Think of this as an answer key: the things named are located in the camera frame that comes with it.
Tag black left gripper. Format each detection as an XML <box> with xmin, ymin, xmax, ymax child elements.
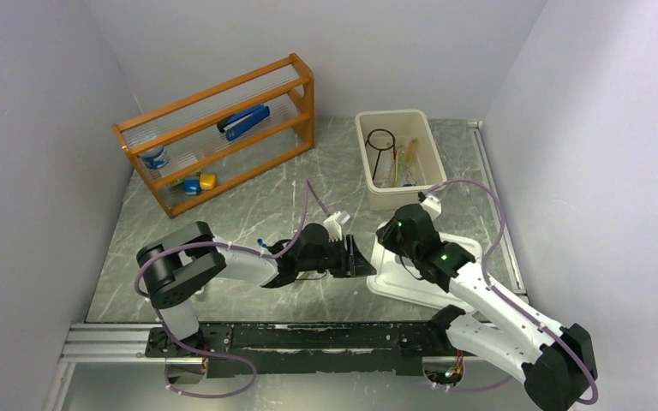
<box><xmin>297</xmin><ymin>234</ymin><xmax>376</xmax><ymax>278</ymax></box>

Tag white bin lid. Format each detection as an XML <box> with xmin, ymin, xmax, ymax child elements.
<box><xmin>368</xmin><ymin>233</ymin><xmax>488</xmax><ymax>314</ymax></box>

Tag colourful plastic spoons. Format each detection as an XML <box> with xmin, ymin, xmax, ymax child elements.
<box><xmin>392</xmin><ymin>148</ymin><xmax>406</xmax><ymax>188</ymax></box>

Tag tan test tube brush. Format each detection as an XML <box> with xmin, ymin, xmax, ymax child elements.
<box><xmin>404</xmin><ymin>138</ymin><xmax>419</xmax><ymax>171</ymax></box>

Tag black metal ring tripod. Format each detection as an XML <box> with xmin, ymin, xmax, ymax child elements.
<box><xmin>364</xmin><ymin>128</ymin><xmax>397</xmax><ymax>178</ymax></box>

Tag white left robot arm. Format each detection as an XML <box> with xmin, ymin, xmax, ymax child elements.
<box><xmin>136</xmin><ymin>221</ymin><xmax>377</xmax><ymax>356</ymax></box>

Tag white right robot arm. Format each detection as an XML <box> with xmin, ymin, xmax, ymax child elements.
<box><xmin>375</xmin><ymin>204</ymin><xmax>598</xmax><ymax>410</ymax></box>

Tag beige plastic bin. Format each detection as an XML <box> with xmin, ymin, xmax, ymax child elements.
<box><xmin>355</xmin><ymin>110</ymin><xmax>446</xmax><ymax>211</ymax></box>

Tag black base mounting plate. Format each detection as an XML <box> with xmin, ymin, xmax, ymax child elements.
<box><xmin>145</xmin><ymin>320</ymin><xmax>483</xmax><ymax>379</ymax></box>

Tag blue yellow small objects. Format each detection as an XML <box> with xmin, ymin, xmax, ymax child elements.
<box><xmin>182</xmin><ymin>173</ymin><xmax>217</xmax><ymax>195</ymax></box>

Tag blue stapler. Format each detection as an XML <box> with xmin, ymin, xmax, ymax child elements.
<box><xmin>216</xmin><ymin>104</ymin><xmax>270</xmax><ymax>141</ymax></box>

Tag orange wooden rack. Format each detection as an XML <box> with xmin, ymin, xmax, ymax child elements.
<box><xmin>112</xmin><ymin>53</ymin><xmax>315</xmax><ymax>218</ymax></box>

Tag blue white tape roll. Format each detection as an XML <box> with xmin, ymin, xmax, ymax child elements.
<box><xmin>138</xmin><ymin>146</ymin><xmax>170</xmax><ymax>170</ymax></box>

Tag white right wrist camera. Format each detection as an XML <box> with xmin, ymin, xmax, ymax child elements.
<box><xmin>418</xmin><ymin>193</ymin><xmax>442</xmax><ymax>221</ymax></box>

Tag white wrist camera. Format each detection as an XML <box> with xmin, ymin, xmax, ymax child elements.
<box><xmin>418</xmin><ymin>193</ymin><xmax>442</xmax><ymax>221</ymax></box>
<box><xmin>322</xmin><ymin>211</ymin><xmax>350</xmax><ymax>241</ymax></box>

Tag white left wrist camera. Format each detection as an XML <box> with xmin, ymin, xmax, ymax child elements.
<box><xmin>322</xmin><ymin>211</ymin><xmax>350</xmax><ymax>241</ymax></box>

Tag aluminium frame rail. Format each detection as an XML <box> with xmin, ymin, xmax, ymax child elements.
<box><xmin>60</xmin><ymin>324</ymin><xmax>161</xmax><ymax>364</ymax></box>

